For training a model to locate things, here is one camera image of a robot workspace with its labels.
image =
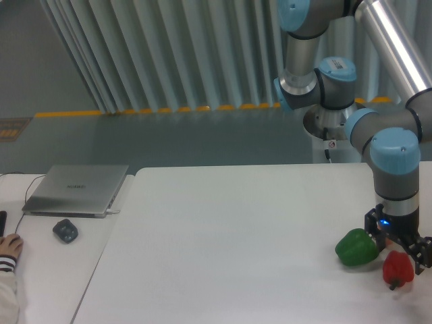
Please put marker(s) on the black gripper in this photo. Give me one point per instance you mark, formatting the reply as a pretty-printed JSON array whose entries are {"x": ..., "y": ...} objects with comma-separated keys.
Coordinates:
[{"x": 403, "y": 230}]

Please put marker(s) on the red bell pepper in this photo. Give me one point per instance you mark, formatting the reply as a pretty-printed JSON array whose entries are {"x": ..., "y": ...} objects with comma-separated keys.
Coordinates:
[{"x": 397, "y": 269}]

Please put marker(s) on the white striped sleeve forearm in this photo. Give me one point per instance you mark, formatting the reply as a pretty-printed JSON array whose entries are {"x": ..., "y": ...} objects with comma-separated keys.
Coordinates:
[{"x": 9, "y": 303}]

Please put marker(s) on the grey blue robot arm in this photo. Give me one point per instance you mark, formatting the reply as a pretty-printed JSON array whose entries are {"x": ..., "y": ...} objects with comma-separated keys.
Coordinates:
[{"x": 389, "y": 144}]

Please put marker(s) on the green bell pepper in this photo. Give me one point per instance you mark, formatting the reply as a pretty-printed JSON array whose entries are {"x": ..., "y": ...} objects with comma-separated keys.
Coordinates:
[{"x": 356, "y": 248}]

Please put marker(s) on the person's hand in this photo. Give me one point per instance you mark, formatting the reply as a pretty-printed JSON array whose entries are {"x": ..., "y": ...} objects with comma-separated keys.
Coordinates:
[{"x": 11, "y": 246}]

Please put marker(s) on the white folding partition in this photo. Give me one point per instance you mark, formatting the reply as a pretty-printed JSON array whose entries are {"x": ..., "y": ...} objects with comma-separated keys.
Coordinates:
[{"x": 176, "y": 55}]

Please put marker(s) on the silver laptop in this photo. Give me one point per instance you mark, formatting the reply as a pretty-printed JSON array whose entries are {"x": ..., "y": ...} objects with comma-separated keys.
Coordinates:
[{"x": 77, "y": 190}]

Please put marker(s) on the black phone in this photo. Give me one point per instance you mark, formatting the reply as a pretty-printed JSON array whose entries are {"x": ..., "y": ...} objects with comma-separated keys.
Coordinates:
[{"x": 3, "y": 219}]

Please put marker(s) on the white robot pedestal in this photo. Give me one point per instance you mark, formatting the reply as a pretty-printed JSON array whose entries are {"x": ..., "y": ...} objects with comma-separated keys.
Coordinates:
[{"x": 326, "y": 129}]

